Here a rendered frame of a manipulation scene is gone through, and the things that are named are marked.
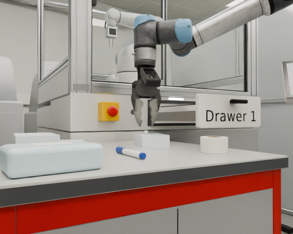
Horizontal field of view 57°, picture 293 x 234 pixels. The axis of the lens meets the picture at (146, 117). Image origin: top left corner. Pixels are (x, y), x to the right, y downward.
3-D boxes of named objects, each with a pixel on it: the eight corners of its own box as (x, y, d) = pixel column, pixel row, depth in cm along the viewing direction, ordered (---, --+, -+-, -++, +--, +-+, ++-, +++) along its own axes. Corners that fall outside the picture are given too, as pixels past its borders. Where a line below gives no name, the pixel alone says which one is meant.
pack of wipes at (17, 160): (83, 162, 54) (83, 139, 54) (105, 169, 46) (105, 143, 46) (-2, 170, 45) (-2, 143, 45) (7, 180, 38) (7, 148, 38)
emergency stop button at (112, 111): (118, 116, 100) (118, 106, 100) (108, 116, 98) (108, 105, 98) (115, 116, 103) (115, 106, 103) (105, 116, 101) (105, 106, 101)
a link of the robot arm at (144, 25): (155, 11, 86) (129, 14, 88) (155, 46, 86) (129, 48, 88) (160, 20, 94) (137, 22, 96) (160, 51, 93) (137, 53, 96)
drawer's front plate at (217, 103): (260, 126, 99) (260, 96, 100) (199, 127, 85) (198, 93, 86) (256, 126, 101) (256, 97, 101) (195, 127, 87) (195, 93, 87)
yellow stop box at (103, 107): (120, 120, 103) (120, 101, 103) (102, 120, 99) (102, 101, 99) (115, 120, 107) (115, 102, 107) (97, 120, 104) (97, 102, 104)
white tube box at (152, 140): (169, 147, 82) (169, 134, 82) (142, 148, 80) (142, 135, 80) (158, 144, 94) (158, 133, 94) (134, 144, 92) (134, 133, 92)
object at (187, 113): (253, 122, 100) (253, 106, 100) (199, 123, 88) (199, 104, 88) (187, 121, 135) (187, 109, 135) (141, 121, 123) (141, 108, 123)
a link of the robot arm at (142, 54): (158, 48, 88) (134, 46, 86) (158, 61, 88) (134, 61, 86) (153, 53, 95) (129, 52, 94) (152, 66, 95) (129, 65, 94)
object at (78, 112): (258, 127, 148) (258, 100, 148) (69, 131, 99) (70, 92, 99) (164, 124, 231) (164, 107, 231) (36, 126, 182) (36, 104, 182)
